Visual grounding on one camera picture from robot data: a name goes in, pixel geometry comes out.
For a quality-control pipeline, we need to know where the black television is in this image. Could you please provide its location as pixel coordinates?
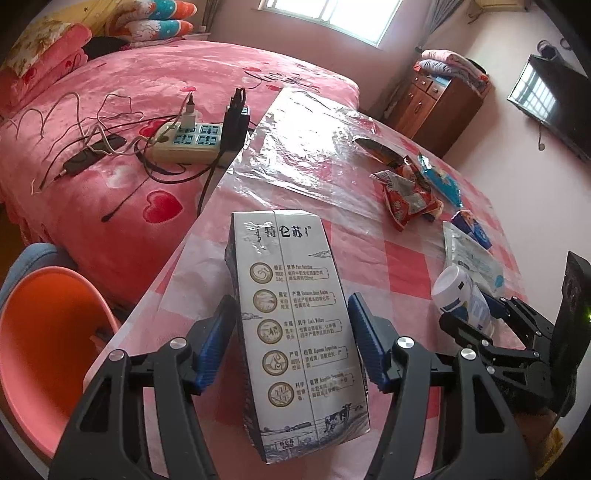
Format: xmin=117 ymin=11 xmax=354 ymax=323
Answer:
xmin=507 ymin=53 xmax=591 ymax=160

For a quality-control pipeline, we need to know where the black phone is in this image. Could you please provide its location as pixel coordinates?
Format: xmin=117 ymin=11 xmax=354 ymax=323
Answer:
xmin=61 ymin=135 xmax=127 ymax=177

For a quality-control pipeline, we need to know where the white charging cable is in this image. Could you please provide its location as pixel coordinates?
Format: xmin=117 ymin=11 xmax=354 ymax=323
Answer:
xmin=30 ymin=92 xmax=185 ymax=195

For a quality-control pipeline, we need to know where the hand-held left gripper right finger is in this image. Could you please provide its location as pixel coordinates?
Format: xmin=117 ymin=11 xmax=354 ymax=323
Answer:
xmin=347 ymin=292 xmax=539 ymax=480

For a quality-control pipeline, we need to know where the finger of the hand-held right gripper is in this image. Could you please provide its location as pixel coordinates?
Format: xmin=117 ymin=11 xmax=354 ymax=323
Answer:
xmin=438 ymin=311 xmax=550 ymax=376
xmin=480 ymin=295 xmax=557 ymax=344

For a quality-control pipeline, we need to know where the orange plastic bin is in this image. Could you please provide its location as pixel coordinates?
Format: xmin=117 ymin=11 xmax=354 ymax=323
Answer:
xmin=0 ymin=270 xmax=123 ymax=457

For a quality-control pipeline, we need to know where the dark foil snack wrapper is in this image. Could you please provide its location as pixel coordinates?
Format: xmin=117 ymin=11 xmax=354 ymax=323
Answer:
xmin=353 ymin=136 xmax=416 ymax=168

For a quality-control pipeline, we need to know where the red checked plastic tablecloth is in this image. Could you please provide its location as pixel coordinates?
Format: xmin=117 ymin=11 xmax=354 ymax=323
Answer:
xmin=99 ymin=88 xmax=527 ymax=480

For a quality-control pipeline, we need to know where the white plastic bottle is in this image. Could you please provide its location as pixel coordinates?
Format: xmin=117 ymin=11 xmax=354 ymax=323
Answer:
xmin=431 ymin=265 xmax=497 ymax=337

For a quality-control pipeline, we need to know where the blue snack packet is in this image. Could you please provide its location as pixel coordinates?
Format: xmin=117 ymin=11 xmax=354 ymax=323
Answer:
xmin=418 ymin=154 xmax=463 ymax=208

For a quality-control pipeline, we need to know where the black power adapter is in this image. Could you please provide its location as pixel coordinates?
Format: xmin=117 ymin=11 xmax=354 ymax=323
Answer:
xmin=221 ymin=88 xmax=252 ymax=158

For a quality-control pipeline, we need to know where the red snack wrapper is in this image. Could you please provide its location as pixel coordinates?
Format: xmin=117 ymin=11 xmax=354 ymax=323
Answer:
xmin=382 ymin=178 xmax=444 ymax=232
xmin=369 ymin=167 xmax=419 ymax=188

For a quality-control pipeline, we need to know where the white plastic packet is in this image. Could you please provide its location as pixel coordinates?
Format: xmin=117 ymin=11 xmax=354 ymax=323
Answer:
xmin=442 ymin=220 xmax=505 ymax=297

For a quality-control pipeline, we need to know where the brown wooden cabinet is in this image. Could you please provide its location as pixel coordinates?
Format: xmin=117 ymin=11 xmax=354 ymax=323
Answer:
xmin=385 ymin=71 xmax=490 ymax=158

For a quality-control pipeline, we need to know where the beige power strip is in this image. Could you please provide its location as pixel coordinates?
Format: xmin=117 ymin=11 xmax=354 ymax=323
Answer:
xmin=150 ymin=121 xmax=225 ymax=163

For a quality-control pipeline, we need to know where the window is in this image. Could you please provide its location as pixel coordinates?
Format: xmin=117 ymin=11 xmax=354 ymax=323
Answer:
xmin=252 ymin=0 xmax=402 ymax=49

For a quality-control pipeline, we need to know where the small blue white packet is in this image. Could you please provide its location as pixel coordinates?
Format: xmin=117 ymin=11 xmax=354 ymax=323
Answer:
xmin=450 ymin=210 xmax=492 ymax=250

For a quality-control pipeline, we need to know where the black cloth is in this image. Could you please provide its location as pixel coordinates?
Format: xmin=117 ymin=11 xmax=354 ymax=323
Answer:
xmin=85 ymin=37 xmax=132 ymax=58

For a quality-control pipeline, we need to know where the yellow star print sheet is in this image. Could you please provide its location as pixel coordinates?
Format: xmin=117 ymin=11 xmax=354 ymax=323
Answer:
xmin=44 ymin=0 xmax=139 ymax=35

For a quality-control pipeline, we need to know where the white charger plug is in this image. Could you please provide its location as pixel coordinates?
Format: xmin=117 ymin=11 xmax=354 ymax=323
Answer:
xmin=179 ymin=92 xmax=199 ymax=130

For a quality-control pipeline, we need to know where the cartoon print roll pillow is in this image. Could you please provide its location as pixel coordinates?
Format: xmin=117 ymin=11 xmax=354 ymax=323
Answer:
xmin=124 ymin=18 xmax=195 ymax=47
xmin=115 ymin=0 xmax=197 ymax=21

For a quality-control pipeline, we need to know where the folded blankets pile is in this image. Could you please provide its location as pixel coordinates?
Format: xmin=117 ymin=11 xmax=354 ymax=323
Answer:
xmin=412 ymin=48 xmax=490 ymax=93

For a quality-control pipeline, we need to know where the bed with pink sheet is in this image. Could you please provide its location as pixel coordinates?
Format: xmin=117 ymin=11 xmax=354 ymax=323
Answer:
xmin=0 ymin=39 xmax=361 ymax=305

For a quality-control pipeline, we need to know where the pink folded blanket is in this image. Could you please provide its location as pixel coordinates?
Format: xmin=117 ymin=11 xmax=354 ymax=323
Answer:
xmin=0 ymin=23 xmax=93 ymax=112

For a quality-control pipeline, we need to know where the white milk carton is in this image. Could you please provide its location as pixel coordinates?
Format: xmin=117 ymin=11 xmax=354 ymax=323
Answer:
xmin=224 ymin=210 xmax=371 ymax=463

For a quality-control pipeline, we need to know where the floral pillow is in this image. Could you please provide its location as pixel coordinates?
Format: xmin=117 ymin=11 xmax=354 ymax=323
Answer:
xmin=0 ymin=16 xmax=61 ymax=79

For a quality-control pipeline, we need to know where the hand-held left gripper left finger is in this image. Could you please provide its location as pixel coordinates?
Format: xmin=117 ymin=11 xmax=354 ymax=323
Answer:
xmin=48 ymin=294 xmax=241 ymax=480

